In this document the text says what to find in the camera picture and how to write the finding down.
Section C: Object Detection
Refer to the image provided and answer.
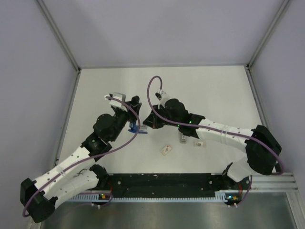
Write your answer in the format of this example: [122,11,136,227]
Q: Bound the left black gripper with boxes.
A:
[110,100,141,142]

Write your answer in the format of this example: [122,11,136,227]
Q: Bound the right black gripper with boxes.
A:
[143,104,181,130]

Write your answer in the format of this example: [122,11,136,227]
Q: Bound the blue black stapler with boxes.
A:
[128,121,140,134]

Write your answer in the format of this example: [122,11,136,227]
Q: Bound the grey black stapler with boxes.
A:
[179,133,187,144]

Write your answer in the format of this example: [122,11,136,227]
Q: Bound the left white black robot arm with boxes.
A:
[20,93,142,223]

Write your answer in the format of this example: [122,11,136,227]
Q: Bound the closed staple box red logo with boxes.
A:
[161,145,172,156]

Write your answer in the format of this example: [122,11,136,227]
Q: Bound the open staple box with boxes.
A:
[193,141,206,147]

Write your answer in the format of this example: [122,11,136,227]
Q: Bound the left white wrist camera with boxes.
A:
[104,93,127,112]

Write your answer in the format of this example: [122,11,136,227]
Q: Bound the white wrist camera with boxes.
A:
[155,89,170,104]
[104,93,127,112]

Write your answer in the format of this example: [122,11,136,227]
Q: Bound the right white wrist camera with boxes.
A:
[155,89,170,104]

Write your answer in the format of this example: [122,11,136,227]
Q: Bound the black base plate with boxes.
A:
[104,173,231,199]

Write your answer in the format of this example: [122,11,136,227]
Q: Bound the grey slotted cable duct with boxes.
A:
[71,192,229,203]

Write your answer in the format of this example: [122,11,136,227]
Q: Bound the left aluminium frame post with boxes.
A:
[35,0,81,73]

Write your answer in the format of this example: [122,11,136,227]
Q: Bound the aluminium frame post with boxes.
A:
[246,0,292,70]
[35,0,81,73]

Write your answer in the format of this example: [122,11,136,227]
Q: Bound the aluminium rail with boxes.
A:
[251,173,298,193]

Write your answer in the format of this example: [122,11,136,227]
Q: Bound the right aluminium frame post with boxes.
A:
[246,0,292,70]

